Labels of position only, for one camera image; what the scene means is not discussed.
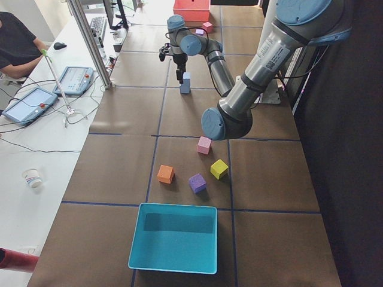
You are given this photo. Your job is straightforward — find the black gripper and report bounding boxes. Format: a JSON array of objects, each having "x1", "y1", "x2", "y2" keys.
[{"x1": 172, "y1": 53, "x2": 187, "y2": 84}]

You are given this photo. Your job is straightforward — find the light blue block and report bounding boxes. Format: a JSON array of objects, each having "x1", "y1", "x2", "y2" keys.
[
  {"x1": 180, "y1": 83, "x2": 191, "y2": 94},
  {"x1": 182, "y1": 72, "x2": 191, "y2": 87}
]

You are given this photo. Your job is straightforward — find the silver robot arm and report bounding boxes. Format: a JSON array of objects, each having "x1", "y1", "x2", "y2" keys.
[{"x1": 159, "y1": 1, "x2": 354, "y2": 141}]

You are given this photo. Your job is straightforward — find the purple foam block right side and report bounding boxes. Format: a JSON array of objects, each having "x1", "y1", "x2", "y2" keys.
[{"x1": 195, "y1": 29, "x2": 205, "y2": 36}]

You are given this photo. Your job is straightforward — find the purple foam block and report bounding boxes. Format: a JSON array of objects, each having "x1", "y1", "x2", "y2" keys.
[
  {"x1": 189, "y1": 173, "x2": 206, "y2": 194},
  {"x1": 195, "y1": 29, "x2": 205, "y2": 36}
]

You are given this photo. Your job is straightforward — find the magenta foam block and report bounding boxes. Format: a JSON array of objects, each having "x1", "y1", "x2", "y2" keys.
[{"x1": 202, "y1": 22, "x2": 214, "y2": 33}]

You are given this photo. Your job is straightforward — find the pink plastic bin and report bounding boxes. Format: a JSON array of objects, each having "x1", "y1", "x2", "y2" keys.
[{"x1": 173, "y1": 0, "x2": 211, "y2": 22}]

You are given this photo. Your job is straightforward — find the pink foam block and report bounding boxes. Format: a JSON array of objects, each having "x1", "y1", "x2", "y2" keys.
[{"x1": 197, "y1": 136, "x2": 212, "y2": 155}]

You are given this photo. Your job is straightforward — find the keyboard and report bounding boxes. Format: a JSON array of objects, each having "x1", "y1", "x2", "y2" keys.
[{"x1": 90, "y1": 16, "x2": 107, "y2": 40}]

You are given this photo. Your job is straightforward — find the yellow foam block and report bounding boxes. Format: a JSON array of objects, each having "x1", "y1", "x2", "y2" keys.
[{"x1": 210, "y1": 159, "x2": 229, "y2": 180}]

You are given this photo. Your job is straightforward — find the orange foam block left side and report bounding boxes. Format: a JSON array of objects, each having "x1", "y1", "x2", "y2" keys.
[{"x1": 157, "y1": 165, "x2": 174, "y2": 184}]

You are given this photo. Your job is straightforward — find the teach pendant far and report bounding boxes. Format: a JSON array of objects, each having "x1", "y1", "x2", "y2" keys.
[{"x1": 59, "y1": 66, "x2": 93, "y2": 97}]

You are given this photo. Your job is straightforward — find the teach pendant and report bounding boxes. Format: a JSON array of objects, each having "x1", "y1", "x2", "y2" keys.
[
  {"x1": 2, "y1": 87, "x2": 58, "y2": 126},
  {"x1": 59, "y1": 66, "x2": 93, "y2": 97}
]

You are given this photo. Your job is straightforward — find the purple foam block left side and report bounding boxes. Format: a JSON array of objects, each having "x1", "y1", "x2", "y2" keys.
[{"x1": 189, "y1": 173, "x2": 206, "y2": 194}]

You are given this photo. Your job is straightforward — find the computer mouse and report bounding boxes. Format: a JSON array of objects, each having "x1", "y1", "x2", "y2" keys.
[{"x1": 53, "y1": 42, "x2": 67, "y2": 50}]

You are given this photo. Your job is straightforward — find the teach pendant near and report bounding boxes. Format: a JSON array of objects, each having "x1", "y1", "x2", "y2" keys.
[{"x1": 2, "y1": 87, "x2": 58, "y2": 126}]

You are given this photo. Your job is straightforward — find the person in black shirt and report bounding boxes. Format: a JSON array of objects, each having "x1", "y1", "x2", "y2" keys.
[{"x1": 1, "y1": 11, "x2": 47, "y2": 79}]

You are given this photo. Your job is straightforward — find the teal plastic bin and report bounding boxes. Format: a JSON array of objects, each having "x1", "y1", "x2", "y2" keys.
[{"x1": 128, "y1": 203, "x2": 218, "y2": 274}]

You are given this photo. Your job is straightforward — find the paper cup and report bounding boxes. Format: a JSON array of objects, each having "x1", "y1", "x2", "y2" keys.
[{"x1": 22, "y1": 169, "x2": 42, "y2": 188}]

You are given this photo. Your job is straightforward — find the red cylinder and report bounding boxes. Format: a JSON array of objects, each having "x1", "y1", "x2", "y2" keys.
[{"x1": 1, "y1": 248, "x2": 39, "y2": 273}]

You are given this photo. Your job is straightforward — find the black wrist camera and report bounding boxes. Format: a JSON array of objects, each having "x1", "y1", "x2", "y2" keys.
[{"x1": 159, "y1": 42, "x2": 173, "y2": 62}]

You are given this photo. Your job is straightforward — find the white mounting post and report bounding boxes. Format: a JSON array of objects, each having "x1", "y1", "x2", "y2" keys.
[{"x1": 235, "y1": 74, "x2": 282, "y2": 105}]

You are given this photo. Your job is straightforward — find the aluminium frame post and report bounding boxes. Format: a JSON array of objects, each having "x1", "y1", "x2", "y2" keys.
[{"x1": 67, "y1": 0, "x2": 112, "y2": 90}]

